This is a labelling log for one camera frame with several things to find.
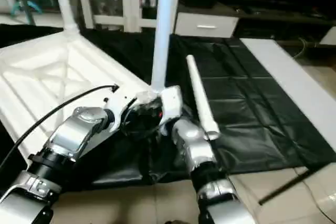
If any black work mat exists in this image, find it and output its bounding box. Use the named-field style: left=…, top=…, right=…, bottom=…
left=0, top=22, right=336, bottom=193

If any white drawer unit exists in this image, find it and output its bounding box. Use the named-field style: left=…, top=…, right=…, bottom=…
left=174, top=11, right=240, bottom=39

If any teal stand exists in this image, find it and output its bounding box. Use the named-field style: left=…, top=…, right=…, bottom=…
left=10, top=0, right=46, bottom=18

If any white plastic table top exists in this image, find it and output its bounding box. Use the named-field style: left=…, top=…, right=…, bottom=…
left=0, top=29, right=175, bottom=147

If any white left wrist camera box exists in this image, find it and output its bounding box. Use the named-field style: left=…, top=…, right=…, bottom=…
left=104, top=90, right=141, bottom=126

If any white plastic table leg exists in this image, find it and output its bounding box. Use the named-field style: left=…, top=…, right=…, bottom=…
left=52, top=0, right=81, bottom=35
left=149, top=0, right=182, bottom=100
left=186, top=54, right=222, bottom=142

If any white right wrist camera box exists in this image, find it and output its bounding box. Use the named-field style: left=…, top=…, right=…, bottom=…
left=157, top=86, right=185, bottom=129

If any black tripod leg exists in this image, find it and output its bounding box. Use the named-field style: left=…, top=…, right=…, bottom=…
left=259, top=168, right=322, bottom=207

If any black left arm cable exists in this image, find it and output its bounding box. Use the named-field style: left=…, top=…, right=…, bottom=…
left=0, top=83, right=121, bottom=168

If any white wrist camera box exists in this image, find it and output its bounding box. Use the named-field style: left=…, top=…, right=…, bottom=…
left=104, top=90, right=141, bottom=126
left=157, top=86, right=185, bottom=129

